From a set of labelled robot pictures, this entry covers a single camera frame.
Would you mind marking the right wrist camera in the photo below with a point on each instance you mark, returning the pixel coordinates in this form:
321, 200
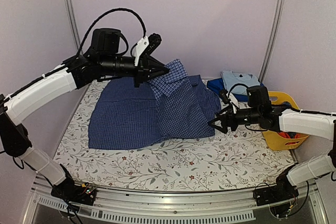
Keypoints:
228, 98

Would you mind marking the grey blue garment in basket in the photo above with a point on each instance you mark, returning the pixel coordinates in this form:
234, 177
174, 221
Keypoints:
287, 103

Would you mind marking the folded light blue t-shirt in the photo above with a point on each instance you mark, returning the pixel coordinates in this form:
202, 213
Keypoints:
231, 78

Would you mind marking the right aluminium frame post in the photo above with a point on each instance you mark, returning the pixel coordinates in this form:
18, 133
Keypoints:
272, 39

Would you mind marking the aluminium front rail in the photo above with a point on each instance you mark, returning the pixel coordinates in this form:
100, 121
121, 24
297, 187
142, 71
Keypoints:
117, 205

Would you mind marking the floral patterned table cloth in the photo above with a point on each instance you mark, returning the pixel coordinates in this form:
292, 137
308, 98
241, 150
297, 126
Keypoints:
235, 160

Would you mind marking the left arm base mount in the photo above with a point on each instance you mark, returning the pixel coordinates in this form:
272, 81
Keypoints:
70, 192

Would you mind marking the folded royal blue garment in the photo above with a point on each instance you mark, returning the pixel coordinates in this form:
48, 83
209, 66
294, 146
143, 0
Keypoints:
216, 85

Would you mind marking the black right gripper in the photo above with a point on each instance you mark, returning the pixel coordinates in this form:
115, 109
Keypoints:
224, 118

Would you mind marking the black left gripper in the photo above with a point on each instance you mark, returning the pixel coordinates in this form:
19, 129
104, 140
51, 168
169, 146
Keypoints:
142, 69

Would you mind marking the aluminium frame post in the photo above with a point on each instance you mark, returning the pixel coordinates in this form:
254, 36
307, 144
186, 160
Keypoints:
72, 22
272, 39

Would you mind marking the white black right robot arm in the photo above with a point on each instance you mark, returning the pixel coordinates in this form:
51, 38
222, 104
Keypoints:
281, 118

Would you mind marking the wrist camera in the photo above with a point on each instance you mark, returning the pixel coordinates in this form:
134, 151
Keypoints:
145, 46
228, 98

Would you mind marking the orange garment in basket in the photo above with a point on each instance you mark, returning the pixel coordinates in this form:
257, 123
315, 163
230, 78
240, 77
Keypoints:
290, 135

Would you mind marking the yellow plastic laundry basket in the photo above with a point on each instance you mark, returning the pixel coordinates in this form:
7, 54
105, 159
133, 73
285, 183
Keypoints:
283, 140

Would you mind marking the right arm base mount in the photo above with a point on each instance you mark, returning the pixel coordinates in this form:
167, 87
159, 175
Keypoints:
265, 194

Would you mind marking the blue checkered button shirt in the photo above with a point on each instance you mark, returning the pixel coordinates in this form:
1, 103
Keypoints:
175, 105

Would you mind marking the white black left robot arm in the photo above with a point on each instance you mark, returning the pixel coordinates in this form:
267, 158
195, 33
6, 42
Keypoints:
73, 74

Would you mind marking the left aluminium frame post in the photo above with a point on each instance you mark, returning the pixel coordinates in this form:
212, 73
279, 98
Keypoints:
72, 22

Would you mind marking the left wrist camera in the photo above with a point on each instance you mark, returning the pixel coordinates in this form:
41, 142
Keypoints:
145, 46

